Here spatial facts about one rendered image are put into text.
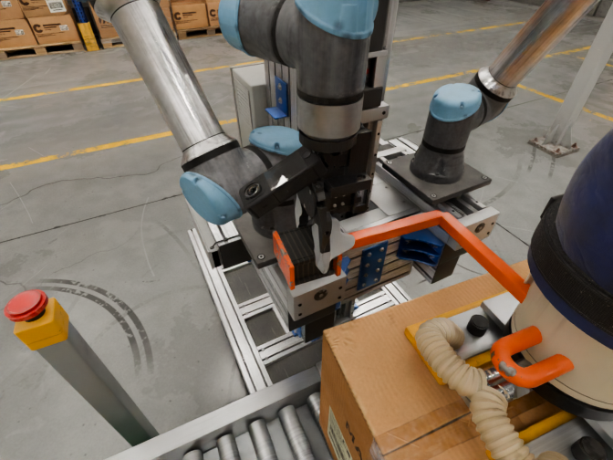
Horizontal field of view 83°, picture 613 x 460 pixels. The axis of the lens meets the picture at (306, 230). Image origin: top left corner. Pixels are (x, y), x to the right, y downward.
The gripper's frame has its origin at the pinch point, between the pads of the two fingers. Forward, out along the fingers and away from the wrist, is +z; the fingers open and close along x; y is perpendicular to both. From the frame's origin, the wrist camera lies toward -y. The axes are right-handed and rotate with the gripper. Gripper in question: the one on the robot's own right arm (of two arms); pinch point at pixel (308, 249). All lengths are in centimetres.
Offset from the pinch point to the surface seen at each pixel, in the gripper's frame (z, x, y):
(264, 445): 65, -4, -13
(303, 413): 71, 2, 0
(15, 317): 17, 19, -51
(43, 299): 17, 21, -47
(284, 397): 61, 4, -5
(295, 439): 65, -5, -5
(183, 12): 85, 693, 41
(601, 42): 30, 158, 305
